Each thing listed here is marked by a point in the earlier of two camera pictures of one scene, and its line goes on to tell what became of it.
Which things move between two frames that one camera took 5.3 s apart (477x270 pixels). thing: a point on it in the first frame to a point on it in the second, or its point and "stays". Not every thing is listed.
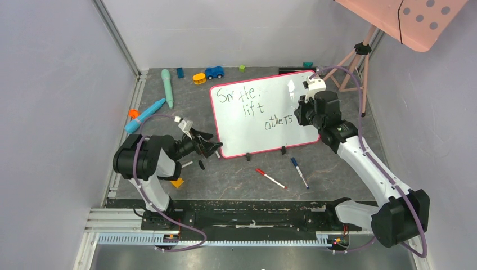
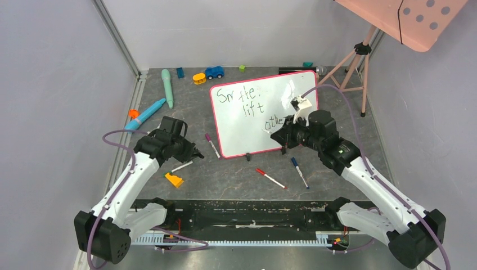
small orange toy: [134, 113] stays
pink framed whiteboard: [257, 115] stays
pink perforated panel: [417, 24] stays
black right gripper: [303, 113] to [284, 135]
